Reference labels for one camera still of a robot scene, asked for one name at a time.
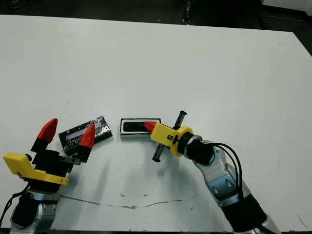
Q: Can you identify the camera box base white inlay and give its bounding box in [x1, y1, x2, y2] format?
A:
[120, 117, 162, 139]

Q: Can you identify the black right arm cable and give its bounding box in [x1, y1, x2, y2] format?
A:
[211, 142, 245, 197]

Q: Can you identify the black gantry stand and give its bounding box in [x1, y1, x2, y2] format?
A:
[182, 0, 194, 25]

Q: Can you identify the black shiny box lid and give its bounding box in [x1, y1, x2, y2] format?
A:
[58, 116, 114, 154]

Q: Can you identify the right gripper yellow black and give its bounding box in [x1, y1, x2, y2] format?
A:
[143, 110, 195, 163]

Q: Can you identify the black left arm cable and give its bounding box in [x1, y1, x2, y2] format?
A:
[0, 192, 30, 221]

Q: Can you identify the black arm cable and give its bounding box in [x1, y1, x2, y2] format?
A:
[0, 192, 30, 221]
[211, 142, 245, 197]

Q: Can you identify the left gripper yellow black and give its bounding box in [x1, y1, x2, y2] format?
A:
[3, 118, 96, 193]

